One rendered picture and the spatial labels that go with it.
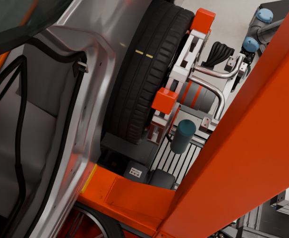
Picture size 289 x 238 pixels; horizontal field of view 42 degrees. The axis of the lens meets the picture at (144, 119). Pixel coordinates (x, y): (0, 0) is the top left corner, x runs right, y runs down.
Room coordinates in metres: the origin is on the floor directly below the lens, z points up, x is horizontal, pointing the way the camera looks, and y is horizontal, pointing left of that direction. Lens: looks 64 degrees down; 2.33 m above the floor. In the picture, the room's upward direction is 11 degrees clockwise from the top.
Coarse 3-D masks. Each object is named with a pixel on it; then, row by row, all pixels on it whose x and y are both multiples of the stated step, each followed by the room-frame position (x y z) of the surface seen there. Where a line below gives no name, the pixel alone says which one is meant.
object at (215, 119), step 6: (192, 66) 0.88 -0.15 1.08; (192, 72) 0.90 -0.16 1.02; (192, 78) 0.87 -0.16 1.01; (198, 78) 0.88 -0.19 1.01; (198, 84) 0.86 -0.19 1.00; (204, 84) 0.86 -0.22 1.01; (210, 84) 0.86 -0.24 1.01; (210, 90) 0.84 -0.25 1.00; (216, 90) 0.84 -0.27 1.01; (222, 96) 0.82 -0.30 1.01; (222, 102) 0.79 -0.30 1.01; (222, 108) 0.76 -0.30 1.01; (216, 114) 0.73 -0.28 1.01; (216, 120) 0.70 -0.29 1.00
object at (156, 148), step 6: (102, 132) 0.90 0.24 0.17; (102, 150) 0.79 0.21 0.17; (108, 150) 0.79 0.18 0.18; (156, 150) 0.86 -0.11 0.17; (102, 156) 0.75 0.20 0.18; (108, 156) 0.76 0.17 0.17; (114, 156) 0.77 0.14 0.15; (120, 156) 0.78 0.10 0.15; (150, 156) 0.82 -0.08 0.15; (102, 162) 0.72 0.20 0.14; (108, 162) 0.73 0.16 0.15; (114, 162) 0.72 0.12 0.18; (150, 162) 0.78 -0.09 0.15
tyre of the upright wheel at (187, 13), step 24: (144, 24) 0.97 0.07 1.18; (168, 24) 0.99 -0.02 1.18; (144, 48) 0.86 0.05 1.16; (168, 48) 0.88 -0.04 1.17; (120, 72) 0.77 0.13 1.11; (144, 72) 0.78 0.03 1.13; (120, 96) 0.70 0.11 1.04; (144, 96) 0.71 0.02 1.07; (120, 120) 0.65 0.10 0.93; (144, 120) 0.66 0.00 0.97
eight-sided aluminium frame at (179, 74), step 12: (192, 36) 1.00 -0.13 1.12; (204, 36) 1.01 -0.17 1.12; (192, 48) 1.15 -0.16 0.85; (180, 60) 0.87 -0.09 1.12; (192, 60) 0.88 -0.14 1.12; (180, 72) 0.82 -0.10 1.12; (168, 84) 0.78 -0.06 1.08; (180, 84) 0.78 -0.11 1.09; (156, 120) 0.67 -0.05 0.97; (168, 120) 0.67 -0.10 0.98; (156, 132) 0.76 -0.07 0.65; (156, 144) 0.66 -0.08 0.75
